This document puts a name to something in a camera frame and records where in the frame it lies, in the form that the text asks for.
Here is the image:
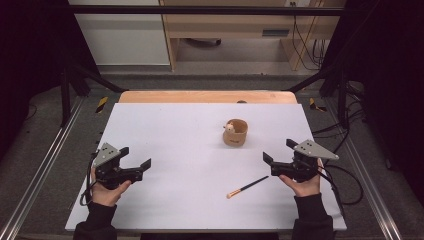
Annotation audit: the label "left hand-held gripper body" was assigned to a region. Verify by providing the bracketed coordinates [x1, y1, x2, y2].
[93, 142, 145, 191]

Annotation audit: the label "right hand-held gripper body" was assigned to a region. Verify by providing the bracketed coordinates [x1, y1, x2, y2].
[270, 139, 340, 184]

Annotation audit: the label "wooden stick with red tip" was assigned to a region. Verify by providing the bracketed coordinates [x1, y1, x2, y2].
[226, 175, 270, 200]

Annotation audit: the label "round wooden brush holder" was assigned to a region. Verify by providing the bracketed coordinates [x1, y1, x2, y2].
[222, 118, 249, 147]

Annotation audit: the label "person's right hand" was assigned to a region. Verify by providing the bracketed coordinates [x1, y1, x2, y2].
[279, 158, 324, 198]

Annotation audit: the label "person's left hand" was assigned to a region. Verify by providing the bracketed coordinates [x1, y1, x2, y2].
[90, 166, 133, 208]

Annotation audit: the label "white board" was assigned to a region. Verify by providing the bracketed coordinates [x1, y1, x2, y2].
[64, 102, 348, 232]

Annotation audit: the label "yellow black tape strip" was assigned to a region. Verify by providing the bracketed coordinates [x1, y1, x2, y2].
[308, 97, 328, 113]
[95, 96, 109, 114]

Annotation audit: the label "white cabinet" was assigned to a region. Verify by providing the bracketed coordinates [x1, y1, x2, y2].
[68, 0, 171, 67]

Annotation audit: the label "black curtain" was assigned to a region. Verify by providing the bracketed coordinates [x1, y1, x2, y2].
[0, 0, 101, 161]
[321, 0, 424, 204]

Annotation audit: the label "light wooden desk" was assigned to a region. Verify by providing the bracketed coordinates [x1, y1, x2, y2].
[159, 0, 348, 72]

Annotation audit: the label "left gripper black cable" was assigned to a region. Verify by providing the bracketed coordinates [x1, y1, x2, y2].
[79, 151, 100, 207]

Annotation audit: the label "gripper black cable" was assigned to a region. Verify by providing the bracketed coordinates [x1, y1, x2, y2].
[316, 163, 364, 219]
[79, 151, 100, 207]

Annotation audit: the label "black floor cables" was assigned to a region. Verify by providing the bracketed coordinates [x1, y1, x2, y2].
[311, 81, 366, 156]

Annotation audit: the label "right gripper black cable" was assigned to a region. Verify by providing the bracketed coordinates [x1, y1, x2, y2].
[316, 163, 364, 219]

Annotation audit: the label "black frame stand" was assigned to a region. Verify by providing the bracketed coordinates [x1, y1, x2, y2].
[59, 63, 129, 128]
[288, 63, 351, 129]

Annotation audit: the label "aluminium rail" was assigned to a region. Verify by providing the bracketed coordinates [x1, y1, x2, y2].
[324, 98, 403, 240]
[0, 96, 86, 240]

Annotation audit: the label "bundle of hanging cables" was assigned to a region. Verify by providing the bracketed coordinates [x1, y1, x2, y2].
[291, 1, 328, 71]

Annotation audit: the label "black horizontal frame bar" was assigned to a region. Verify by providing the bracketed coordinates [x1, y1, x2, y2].
[66, 5, 348, 17]

